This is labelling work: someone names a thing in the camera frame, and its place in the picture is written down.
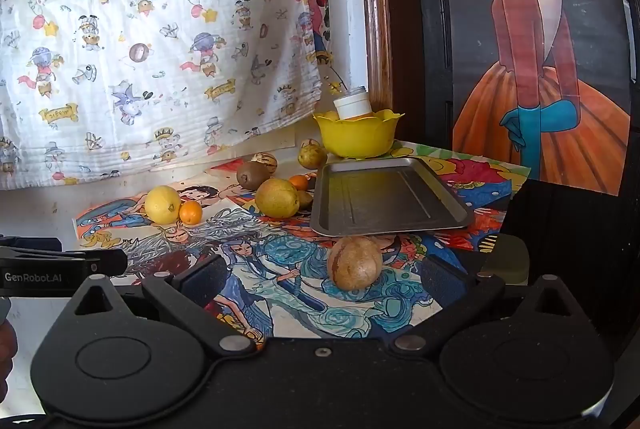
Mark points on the small orange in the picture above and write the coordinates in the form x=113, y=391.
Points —
x=299, y=182
x=190, y=213

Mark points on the wall poster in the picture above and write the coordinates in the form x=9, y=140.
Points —
x=550, y=134

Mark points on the olive green container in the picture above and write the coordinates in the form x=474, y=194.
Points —
x=507, y=259

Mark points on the green pear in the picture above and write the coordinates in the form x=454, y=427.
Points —
x=311, y=156

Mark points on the white printed blanket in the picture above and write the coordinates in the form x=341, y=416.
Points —
x=150, y=34

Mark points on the yellow lemon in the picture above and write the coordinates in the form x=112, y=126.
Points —
x=162, y=204

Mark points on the white and orange jar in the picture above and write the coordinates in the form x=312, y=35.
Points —
x=351, y=104

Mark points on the large yellow pear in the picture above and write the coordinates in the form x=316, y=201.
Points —
x=276, y=198

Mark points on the metal baking tray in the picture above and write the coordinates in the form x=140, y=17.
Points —
x=380, y=199

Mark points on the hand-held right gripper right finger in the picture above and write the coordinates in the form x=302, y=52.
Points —
x=442, y=281

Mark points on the brown kiwi with sticker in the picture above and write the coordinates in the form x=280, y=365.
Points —
x=250, y=175

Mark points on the small brown fruit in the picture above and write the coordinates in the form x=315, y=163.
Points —
x=305, y=199

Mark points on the wooden door frame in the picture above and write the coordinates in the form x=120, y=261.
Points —
x=375, y=9

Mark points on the yellow flower-shaped bowl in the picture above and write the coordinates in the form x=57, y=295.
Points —
x=357, y=139

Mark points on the black door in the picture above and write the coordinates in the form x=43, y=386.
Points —
x=430, y=59

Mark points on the round tan fruit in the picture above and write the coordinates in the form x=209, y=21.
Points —
x=355, y=263

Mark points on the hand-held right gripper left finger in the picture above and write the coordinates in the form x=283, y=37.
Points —
x=202, y=281

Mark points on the yellow fruit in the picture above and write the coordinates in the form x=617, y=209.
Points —
x=331, y=115

